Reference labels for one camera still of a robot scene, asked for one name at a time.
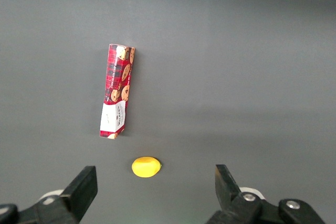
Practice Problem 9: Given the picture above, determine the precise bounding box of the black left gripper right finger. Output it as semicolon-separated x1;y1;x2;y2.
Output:
206;164;327;224

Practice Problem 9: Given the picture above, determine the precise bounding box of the red tartan cookie box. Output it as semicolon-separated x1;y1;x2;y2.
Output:
99;44;136;140

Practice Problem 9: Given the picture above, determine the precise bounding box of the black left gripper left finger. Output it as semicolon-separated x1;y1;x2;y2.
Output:
0;165;99;224

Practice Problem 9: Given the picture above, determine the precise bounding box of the yellow lemon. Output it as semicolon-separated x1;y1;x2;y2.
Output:
131;156;163;178

